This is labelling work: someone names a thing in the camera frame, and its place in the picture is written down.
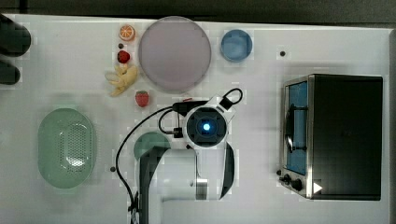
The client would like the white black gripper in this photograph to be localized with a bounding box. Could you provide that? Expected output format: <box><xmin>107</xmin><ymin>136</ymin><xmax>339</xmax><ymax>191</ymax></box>
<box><xmin>172</xmin><ymin>95</ymin><xmax>235</xmax><ymax>148</ymax></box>

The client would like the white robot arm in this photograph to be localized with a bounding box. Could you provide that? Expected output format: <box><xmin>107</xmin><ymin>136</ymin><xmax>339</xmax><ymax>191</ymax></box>
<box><xmin>138</xmin><ymin>95</ymin><xmax>235</xmax><ymax>224</ymax></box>

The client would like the green oval strainer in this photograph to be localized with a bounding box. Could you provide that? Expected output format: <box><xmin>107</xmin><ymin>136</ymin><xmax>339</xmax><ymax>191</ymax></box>
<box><xmin>38</xmin><ymin>108</ymin><xmax>95</xmax><ymax>189</ymax></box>

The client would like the green cup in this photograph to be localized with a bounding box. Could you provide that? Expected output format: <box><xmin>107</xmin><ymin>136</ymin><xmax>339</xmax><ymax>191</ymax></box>
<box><xmin>134</xmin><ymin>132</ymin><xmax>171</xmax><ymax>160</ymax></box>

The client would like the pink felt strawberry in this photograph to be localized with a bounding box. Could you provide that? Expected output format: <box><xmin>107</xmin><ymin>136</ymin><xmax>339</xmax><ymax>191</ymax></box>
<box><xmin>134</xmin><ymin>91</ymin><xmax>149</xmax><ymax>107</ymax></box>

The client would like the grey round plate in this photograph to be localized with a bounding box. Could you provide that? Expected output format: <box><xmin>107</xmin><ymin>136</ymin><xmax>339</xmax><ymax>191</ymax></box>
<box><xmin>138</xmin><ymin>16</ymin><xmax>211</xmax><ymax>91</ymax></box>

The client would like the blue round bowl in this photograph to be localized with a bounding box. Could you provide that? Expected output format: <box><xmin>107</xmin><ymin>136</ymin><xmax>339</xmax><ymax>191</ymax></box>
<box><xmin>220</xmin><ymin>29</ymin><xmax>253</xmax><ymax>63</ymax></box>

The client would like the yellow felt peeled banana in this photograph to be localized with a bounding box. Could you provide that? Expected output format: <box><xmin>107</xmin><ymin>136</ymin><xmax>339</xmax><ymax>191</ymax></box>
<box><xmin>105</xmin><ymin>64</ymin><xmax>138</xmax><ymax>97</ymax></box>

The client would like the dark red felt strawberry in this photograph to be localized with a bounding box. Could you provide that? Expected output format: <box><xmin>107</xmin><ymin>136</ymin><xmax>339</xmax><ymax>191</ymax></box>
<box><xmin>117</xmin><ymin>50</ymin><xmax>131</xmax><ymax>63</ymax></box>

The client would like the felt orange slice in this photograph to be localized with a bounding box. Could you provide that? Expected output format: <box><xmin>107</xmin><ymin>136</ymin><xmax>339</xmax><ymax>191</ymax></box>
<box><xmin>119</xmin><ymin>24</ymin><xmax>136</xmax><ymax>41</ymax></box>

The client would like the silver toaster oven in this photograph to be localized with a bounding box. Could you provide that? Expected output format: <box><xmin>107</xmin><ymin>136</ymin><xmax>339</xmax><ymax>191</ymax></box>
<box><xmin>276</xmin><ymin>74</ymin><xmax>383</xmax><ymax>201</ymax></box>

